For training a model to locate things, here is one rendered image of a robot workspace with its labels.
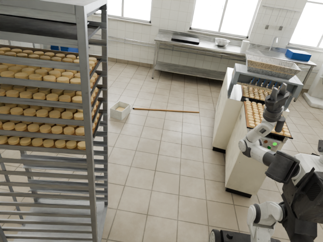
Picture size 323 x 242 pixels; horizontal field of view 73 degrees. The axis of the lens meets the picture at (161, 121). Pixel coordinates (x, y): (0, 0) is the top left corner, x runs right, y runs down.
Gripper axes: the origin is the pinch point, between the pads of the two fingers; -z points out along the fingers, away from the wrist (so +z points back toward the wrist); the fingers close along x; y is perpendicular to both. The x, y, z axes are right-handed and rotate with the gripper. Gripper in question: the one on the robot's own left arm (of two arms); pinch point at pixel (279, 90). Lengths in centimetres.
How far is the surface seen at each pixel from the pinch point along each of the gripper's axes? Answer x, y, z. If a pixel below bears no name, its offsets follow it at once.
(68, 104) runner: -90, -32, -17
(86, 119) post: -86, -25, -11
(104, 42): -62, -68, -20
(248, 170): 23, -24, 138
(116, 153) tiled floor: -95, -127, 148
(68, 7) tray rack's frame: -72, -32, -53
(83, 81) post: -79, -27, -28
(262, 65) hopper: 91, -95, 80
